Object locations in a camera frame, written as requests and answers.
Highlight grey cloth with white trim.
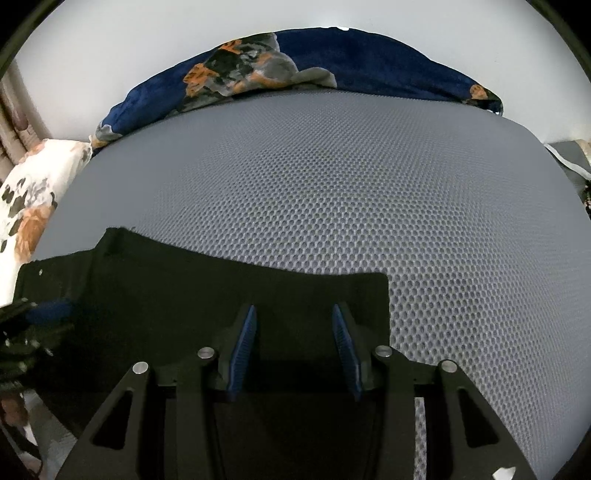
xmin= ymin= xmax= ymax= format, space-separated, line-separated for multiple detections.
xmin=545 ymin=139 xmax=590 ymax=209

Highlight blue floral blanket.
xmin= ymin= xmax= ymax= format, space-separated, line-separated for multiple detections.
xmin=90 ymin=27 xmax=504 ymax=149

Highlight black pants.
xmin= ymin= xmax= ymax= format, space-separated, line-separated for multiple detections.
xmin=15 ymin=229 xmax=389 ymax=479

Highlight person's left hand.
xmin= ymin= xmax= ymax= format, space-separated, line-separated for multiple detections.
xmin=1 ymin=393 xmax=29 ymax=428

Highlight patterned curtain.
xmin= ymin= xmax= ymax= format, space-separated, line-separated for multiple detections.
xmin=0 ymin=60 xmax=48 ymax=182

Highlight white floral pillow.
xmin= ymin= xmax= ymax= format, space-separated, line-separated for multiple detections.
xmin=0 ymin=139 xmax=93 ymax=306

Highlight grey mesh mattress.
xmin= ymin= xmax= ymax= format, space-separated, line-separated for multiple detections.
xmin=35 ymin=91 xmax=590 ymax=479

